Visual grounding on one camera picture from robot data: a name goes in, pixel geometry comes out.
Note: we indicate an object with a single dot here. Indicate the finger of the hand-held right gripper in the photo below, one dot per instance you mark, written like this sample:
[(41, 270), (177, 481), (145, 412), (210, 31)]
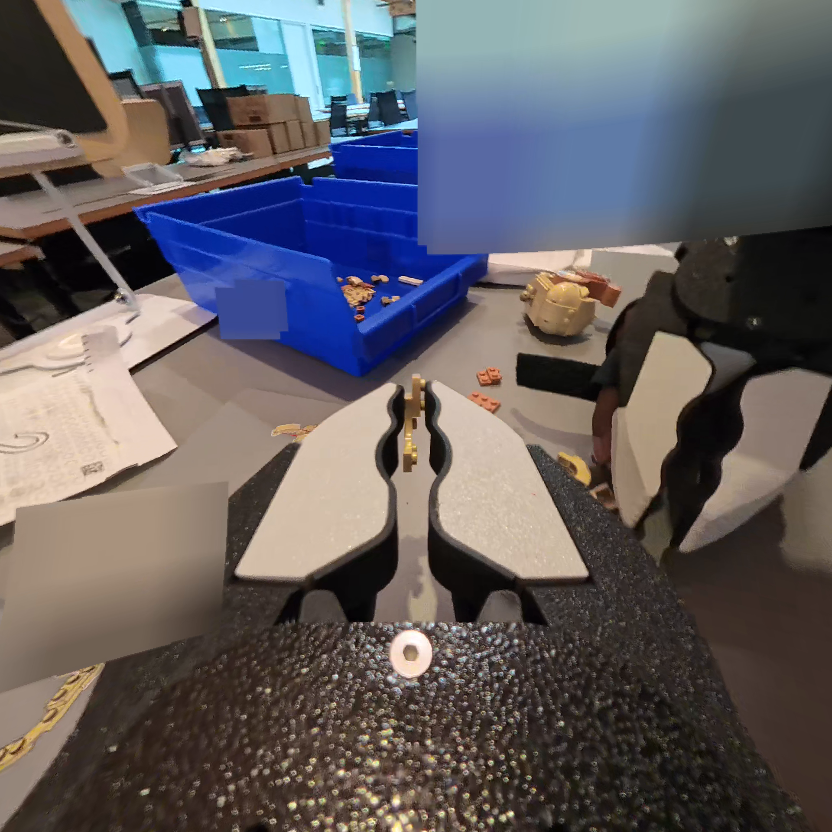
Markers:
[(780, 429), (650, 422)]

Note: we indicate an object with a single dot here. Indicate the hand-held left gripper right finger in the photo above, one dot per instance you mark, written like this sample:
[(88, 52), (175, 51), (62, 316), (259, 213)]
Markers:
[(507, 507)]

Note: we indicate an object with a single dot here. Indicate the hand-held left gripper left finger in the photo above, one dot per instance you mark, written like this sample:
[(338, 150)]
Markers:
[(325, 507)]

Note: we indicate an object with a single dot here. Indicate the grey desk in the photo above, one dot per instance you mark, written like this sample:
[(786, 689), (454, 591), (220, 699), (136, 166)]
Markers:
[(539, 429)]

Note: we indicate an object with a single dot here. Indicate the person's right hand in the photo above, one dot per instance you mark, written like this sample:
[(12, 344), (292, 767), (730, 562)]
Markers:
[(602, 435)]

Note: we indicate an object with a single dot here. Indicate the reddish brown rectangular plate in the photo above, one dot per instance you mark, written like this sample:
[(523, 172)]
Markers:
[(484, 402)]

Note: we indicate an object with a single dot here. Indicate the small reddish brown plate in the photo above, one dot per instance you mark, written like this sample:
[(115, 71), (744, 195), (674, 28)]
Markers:
[(489, 377)]

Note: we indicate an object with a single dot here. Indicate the tan domed brick model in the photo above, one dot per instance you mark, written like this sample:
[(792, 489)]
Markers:
[(562, 305)]

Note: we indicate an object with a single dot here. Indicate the pile of small bricks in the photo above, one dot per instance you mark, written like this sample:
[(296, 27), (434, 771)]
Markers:
[(357, 292)]

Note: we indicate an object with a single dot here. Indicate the white paper sheet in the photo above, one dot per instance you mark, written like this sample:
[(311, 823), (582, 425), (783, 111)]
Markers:
[(169, 325)]

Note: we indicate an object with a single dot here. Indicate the blue plastic bin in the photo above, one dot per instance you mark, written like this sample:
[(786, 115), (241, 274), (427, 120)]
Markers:
[(370, 162), (195, 247)]

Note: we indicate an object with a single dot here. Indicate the long wooden table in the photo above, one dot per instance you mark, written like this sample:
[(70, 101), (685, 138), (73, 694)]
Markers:
[(214, 174)]

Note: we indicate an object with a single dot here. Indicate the white plastic bags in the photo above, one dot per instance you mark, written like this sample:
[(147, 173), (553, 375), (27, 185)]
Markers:
[(214, 156)]

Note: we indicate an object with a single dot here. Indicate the clear plastic tray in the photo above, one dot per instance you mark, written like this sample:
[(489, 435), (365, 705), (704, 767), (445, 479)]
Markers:
[(153, 175)]

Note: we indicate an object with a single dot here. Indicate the black office chair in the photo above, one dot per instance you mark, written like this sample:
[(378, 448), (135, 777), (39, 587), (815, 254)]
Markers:
[(339, 114), (385, 107), (175, 117), (218, 104)]

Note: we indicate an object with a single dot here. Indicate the stack of cardboard boxes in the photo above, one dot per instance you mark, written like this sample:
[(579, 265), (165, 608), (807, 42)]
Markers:
[(260, 110)]

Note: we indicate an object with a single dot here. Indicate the plain cardboard box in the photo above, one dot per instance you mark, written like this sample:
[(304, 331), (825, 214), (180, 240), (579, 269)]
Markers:
[(146, 130)]

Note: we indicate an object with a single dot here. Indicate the clear screen stand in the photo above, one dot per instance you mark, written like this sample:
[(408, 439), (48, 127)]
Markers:
[(39, 146)]

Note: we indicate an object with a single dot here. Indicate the tan framed screen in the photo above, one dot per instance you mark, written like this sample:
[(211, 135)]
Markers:
[(39, 65)]

